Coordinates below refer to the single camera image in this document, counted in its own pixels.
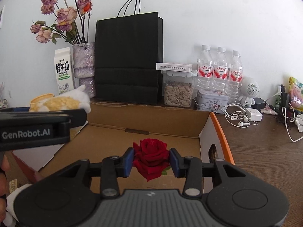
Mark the red artificial rose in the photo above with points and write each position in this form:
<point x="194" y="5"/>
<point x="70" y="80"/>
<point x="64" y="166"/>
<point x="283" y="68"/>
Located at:
<point x="151" y="158"/>

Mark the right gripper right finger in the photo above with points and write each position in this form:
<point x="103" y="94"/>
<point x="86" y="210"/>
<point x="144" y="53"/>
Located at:
<point x="190" y="168"/>

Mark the white charger block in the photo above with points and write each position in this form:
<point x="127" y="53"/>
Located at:
<point x="254" y="114"/>

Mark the colourful snack bag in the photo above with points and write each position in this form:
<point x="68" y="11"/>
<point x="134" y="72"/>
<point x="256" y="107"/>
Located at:
<point x="296" y="94"/>

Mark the white wired earphones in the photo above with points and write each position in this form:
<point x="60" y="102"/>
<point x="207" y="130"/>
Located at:
<point x="238" y="118"/>

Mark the black power adapter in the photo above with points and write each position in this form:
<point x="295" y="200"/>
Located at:
<point x="259" y="103"/>

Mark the yellow white plush toy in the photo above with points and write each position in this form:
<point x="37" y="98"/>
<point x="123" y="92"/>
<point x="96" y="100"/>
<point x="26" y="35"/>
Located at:
<point x="70" y="100"/>

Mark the water bottle middle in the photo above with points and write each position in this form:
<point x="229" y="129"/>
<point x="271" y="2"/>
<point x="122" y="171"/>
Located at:
<point x="220" y="70"/>

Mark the grey printed tin box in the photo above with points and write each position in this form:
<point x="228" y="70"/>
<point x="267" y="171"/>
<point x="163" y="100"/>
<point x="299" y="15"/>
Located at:
<point x="210" y="100"/>

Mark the white milk carton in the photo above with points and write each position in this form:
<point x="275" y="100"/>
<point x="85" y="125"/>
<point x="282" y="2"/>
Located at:
<point x="64" y="70"/>

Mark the yellow ceramic mug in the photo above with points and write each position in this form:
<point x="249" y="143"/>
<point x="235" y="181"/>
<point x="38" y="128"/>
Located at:
<point x="40" y="98"/>

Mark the person's left hand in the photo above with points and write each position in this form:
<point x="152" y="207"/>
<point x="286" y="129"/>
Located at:
<point x="5" y="166"/>

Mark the black phone stand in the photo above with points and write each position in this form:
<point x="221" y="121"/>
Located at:
<point x="282" y="100"/>

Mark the water bottle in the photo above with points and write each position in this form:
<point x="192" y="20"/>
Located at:
<point x="205" y="68"/>
<point x="220" y="70"/>
<point x="234" y="78"/>

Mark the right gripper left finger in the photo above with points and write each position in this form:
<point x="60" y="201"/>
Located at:
<point x="114" y="167"/>

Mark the water bottle left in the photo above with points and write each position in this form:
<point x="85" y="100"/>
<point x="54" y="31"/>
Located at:
<point x="205" y="68"/>

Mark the dried pink rose bouquet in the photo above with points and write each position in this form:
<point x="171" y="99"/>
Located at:
<point x="72" y="19"/>

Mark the water bottle right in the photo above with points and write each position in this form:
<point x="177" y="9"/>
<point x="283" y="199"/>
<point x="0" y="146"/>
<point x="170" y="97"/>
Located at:
<point x="234" y="78"/>

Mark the flat white box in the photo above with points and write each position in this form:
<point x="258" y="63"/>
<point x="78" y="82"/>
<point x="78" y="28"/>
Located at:
<point x="174" y="67"/>

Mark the clear jar of seeds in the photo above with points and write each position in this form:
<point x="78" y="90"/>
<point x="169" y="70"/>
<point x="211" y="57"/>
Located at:
<point x="178" y="88"/>

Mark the white robot toy speaker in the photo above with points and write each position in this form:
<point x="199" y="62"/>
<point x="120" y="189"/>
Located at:
<point x="248" y="91"/>

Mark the purple textured vase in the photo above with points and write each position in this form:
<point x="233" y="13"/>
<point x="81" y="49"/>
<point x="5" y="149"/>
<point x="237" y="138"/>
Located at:
<point x="83" y="65"/>

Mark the black paper shopping bag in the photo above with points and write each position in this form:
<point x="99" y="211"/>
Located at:
<point x="127" y="49"/>

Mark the orange cardboard box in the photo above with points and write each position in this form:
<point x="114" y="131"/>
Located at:
<point x="114" y="127"/>

